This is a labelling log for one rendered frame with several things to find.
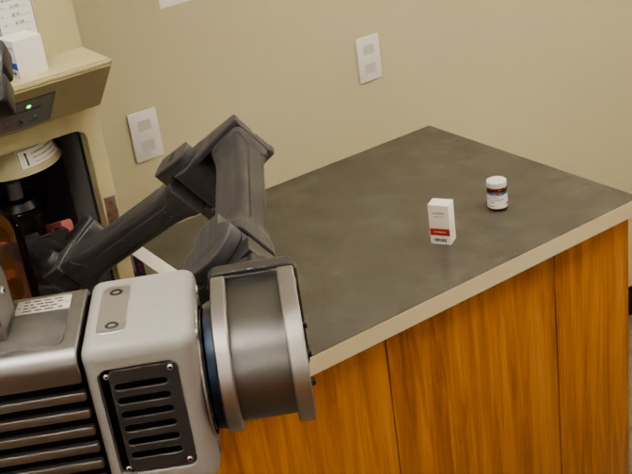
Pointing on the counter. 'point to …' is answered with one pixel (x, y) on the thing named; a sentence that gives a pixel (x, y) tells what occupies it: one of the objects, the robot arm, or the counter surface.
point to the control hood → (67, 82)
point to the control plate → (42, 104)
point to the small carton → (25, 53)
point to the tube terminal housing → (55, 28)
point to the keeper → (111, 208)
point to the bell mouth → (28, 161)
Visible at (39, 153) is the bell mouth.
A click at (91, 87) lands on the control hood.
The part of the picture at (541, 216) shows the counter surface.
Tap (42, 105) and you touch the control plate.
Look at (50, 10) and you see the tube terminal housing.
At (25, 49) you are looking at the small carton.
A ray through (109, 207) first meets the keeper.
